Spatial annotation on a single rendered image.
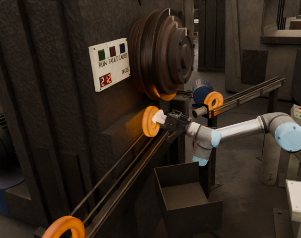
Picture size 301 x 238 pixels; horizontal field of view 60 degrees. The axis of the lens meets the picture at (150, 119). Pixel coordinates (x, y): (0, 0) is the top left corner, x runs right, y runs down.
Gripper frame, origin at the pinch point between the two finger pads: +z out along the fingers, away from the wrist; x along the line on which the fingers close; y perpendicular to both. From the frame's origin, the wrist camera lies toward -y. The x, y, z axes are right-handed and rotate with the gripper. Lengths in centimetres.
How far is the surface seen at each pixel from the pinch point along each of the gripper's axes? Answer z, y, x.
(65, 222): -3, -5, 67
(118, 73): 15.9, 22.3, 10.4
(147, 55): 7.4, 31.1, 1.0
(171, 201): -26.7, -17.3, 28.8
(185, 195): -30.5, -16.1, 23.3
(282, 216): -88, -62, -44
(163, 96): -1.1, 10.2, -7.5
